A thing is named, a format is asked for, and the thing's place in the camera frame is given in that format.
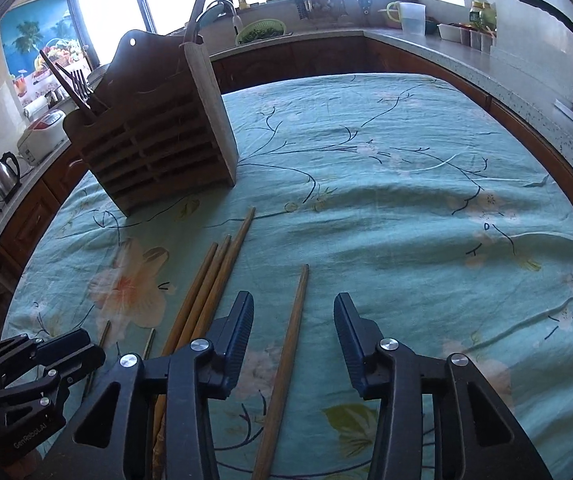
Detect gold metal fork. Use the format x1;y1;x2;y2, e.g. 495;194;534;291
70;70;98;114

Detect silver metal spoon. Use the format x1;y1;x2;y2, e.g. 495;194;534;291
183;0;206;42

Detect teal floral tablecloth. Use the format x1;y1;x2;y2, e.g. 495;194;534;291
3;74;573;479

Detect steel electric kettle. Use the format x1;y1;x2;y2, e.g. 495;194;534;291
0;152;21;203

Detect white rice cooker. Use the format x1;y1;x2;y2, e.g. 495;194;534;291
17;108;67;166

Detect dark utensil in holder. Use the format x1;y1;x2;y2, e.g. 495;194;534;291
39;50;96;122

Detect wooden utensil holder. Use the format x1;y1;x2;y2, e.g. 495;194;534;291
63;30;239;216

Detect green colander bowl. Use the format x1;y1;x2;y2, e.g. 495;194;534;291
236;18;287;46

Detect green condiment bottle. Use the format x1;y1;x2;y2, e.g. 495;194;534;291
469;0;497;32

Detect chrome sink faucet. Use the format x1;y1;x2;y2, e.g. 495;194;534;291
196;0;243;35

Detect colourful wall poster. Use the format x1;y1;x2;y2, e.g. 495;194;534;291
0;0;91;106

